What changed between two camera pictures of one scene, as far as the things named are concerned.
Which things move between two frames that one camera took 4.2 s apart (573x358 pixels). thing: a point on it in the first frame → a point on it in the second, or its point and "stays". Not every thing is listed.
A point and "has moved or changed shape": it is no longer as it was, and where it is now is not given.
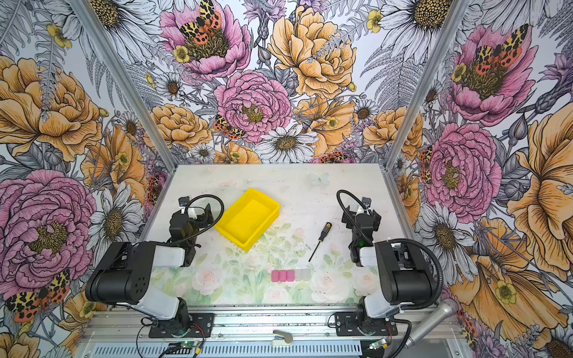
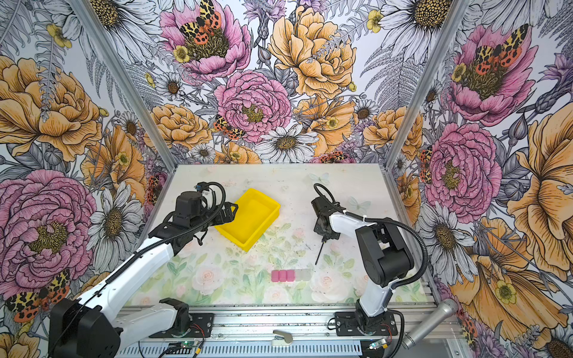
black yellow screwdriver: (323, 233) has moved or changed shape
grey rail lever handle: (287, 336) stays
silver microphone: (447, 309) stays
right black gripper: (377, 221) → (317, 229)
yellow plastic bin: (248, 218) stays
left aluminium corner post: (91, 25) stays
